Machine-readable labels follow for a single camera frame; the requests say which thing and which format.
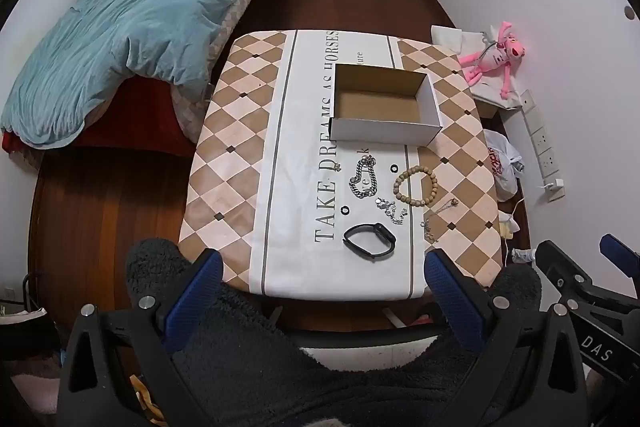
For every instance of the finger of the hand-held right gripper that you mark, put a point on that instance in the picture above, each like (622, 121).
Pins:
(620, 254)
(562, 268)

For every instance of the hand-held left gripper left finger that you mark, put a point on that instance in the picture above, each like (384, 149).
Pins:
(199, 288)

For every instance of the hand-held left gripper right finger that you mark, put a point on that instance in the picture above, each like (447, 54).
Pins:
(446, 288)

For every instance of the black smartwatch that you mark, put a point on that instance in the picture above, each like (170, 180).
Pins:
(384, 233)

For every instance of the white cardboard box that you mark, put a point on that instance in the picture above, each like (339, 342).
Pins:
(380, 104)

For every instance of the white plug charger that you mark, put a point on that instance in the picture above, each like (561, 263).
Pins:
(554, 184)

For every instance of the white plastic bag red print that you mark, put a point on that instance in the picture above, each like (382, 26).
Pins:
(500, 162)

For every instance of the white power strip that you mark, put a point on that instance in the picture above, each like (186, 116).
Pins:
(542, 142)

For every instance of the checked printed tablecloth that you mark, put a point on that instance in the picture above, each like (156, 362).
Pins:
(240, 147)

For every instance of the red bed skirt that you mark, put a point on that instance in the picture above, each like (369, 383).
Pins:
(140, 112)

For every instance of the pink plush toy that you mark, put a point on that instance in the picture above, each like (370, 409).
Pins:
(492, 57)

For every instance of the teal quilt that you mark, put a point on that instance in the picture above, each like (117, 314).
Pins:
(135, 22)

